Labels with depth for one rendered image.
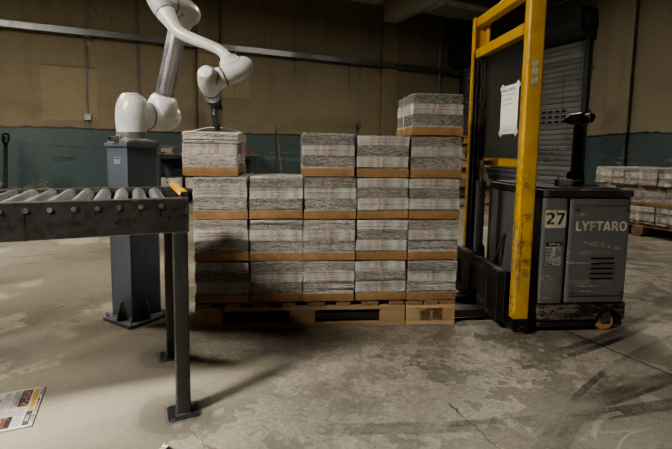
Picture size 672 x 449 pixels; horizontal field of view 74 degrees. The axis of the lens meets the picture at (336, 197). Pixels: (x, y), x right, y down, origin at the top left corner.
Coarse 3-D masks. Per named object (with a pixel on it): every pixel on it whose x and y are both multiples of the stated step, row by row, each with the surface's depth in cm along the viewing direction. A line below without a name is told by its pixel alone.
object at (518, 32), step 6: (522, 24) 232; (516, 30) 239; (522, 30) 232; (504, 36) 252; (510, 36) 245; (516, 36) 238; (522, 36) 236; (492, 42) 267; (498, 42) 260; (504, 42) 252; (510, 42) 249; (480, 48) 285; (486, 48) 276; (492, 48) 267; (498, 48) 263; (480, 54) 285; (486, 54) 280
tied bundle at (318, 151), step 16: (304, 144) 237; (320, 144) 238; (336, 144) 239; (352, 144) 239; (304, 160) 238; (320, 160) 239; (336, 160) 239; (352, 160) 240; (320, 176) 241; (336, 176) 240
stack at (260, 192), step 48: (240, 192) 236; (288, 192) 239; (336, 192) 242; (384, 192) 244; (240, 240) 239; (288, 240) 241; (336, 240) 244; (384, 240) 246; (240, 288) 242; (288, 288) 244; (336, 288) 247; (384, 288) 249
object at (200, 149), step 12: (192, 132) 230; (204, 132) 230; (216, 132) 234; (228, 132) 238; (240, 132) 245; (192, 144) 232; (204, 144) 232; (216, 144) 232; (228, 144) 233; (240, 144) 247; (192, 156) 233; (204, 156) 233; (216, 156) 234; (228, 156) 234; (240, 156) 248
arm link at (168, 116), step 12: (180, 0) 239; (180, 12) 241; (192, 12) 247; (192, 24) 250; (168, 36) 248; (168, 48) 249; (180, 48) 251; (168, 60) 250; (180, 60) 255; (168, 72) 252; (168, 84) 254; (156, 96) 254; (168, 96) 257; (156, 108) 253; (168, 108) 256; (156, 120) 252; (168, 120) 259; (180, 120) 269
